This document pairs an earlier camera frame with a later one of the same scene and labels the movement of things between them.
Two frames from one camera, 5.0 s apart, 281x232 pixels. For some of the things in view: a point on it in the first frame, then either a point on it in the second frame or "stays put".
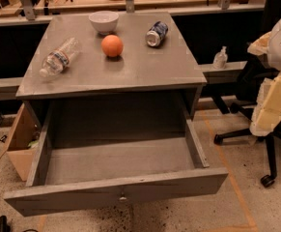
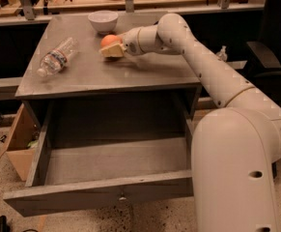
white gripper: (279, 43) to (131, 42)
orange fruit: (112, 45) stays put
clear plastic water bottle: (57, 60) stays put
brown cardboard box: (21, 143) stays put
